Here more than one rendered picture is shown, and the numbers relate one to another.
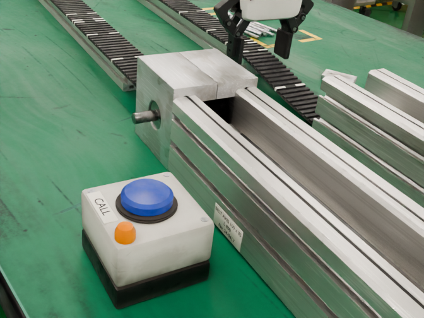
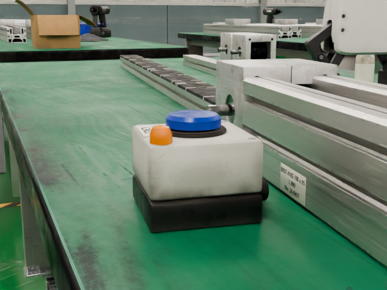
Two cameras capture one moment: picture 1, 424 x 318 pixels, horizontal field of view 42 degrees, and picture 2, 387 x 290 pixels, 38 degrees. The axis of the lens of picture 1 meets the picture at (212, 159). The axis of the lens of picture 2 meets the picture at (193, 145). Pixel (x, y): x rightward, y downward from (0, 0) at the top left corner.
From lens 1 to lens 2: 19 cm
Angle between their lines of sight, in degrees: 25
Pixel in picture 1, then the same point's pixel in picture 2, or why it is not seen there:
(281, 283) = (344, 214)
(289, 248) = (348, 159)
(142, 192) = (187, 113)
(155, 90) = (230, 82)
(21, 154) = (100, 152)
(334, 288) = not seen: outside the picture
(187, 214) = (234, 136)
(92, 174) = not seen: hidden behind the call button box
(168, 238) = (207, 147)
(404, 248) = not seen: outside the picture
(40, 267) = (85, 206)
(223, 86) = (298, 70)
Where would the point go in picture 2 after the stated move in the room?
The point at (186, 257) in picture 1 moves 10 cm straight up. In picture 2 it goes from (231, 180) to (234, 29)
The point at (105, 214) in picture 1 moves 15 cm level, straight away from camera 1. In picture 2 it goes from (147, 133) to (175, 102)
